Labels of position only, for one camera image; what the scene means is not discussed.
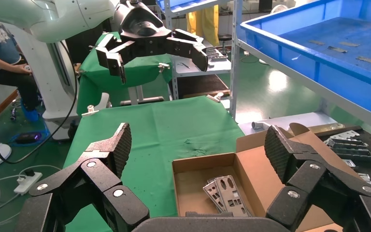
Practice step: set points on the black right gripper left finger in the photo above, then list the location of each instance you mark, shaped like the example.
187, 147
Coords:
102, 179

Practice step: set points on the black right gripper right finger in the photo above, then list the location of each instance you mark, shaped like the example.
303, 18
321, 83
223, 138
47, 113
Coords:
313, 182

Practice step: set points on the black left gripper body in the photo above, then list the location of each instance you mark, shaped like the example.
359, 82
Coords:
140, 25

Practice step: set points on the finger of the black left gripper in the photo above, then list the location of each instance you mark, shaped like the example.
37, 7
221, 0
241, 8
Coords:
115, 60
195, 48

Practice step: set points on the silver metal shield plate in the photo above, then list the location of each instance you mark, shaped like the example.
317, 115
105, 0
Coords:
211, 193
365, 178
349, 163
345, 135
233, 195

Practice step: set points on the white handheld controller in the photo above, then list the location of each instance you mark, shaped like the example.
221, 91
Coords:
29, 68

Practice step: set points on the person bare forearm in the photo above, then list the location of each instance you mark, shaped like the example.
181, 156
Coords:
0, 63

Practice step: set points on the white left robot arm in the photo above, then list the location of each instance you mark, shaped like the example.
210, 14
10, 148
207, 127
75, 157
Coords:
60, 19

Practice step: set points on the grey metal parts pile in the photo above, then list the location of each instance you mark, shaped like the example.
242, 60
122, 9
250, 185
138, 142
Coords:
217, 53

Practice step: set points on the small blue plastic tray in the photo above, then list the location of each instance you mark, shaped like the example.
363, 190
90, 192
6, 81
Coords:
179, 4

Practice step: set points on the brown cardboard box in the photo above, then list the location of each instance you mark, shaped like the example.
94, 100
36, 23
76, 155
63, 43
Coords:
192, 189

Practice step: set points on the large blue plastic tray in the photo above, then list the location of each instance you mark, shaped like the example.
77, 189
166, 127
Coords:
342, 73

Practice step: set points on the person hand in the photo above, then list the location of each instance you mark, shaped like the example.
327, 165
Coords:
22, 68

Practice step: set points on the grey perforated shelf rack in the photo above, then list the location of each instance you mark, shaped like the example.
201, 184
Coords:
198, 69

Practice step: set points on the yellow hanging garment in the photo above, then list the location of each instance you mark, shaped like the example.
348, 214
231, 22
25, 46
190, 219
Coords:
204, 24

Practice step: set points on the black round stool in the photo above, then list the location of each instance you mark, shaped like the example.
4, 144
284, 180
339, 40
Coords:
225, 38

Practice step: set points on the small green table cloth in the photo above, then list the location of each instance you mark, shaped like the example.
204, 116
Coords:
147, 72

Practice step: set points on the silver metal table clamp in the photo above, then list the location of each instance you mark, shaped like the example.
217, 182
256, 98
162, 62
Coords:
163, 67
90, 111
216, 97

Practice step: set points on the white metal shelf rack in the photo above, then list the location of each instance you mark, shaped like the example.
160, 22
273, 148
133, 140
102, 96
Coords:
236, 80

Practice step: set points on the black power plug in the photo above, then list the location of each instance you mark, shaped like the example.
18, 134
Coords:
29, 173

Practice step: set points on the large green table cloth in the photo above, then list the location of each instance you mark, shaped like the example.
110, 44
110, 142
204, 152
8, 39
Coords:
160, 134

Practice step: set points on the white robot torso column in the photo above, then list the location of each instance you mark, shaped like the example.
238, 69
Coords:
44, 80

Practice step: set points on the white power strip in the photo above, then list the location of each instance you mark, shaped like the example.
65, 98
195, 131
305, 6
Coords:
27, 184

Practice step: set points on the white plastic pipe fitting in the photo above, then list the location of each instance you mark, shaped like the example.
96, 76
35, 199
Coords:
259, 125

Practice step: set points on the black device purple light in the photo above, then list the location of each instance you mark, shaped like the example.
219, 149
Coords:
28, 138

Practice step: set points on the blue shoe cover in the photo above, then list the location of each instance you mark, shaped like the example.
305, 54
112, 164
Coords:
31, 113

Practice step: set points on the brown tape strip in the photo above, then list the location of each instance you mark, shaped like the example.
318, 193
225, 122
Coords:
316, 42
337, 49
349, 44
369, 60

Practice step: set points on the grey table frame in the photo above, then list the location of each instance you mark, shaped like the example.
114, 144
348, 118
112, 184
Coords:
137, 94

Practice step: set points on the dark metal bracket stack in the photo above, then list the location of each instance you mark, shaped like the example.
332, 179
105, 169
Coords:
352, 150

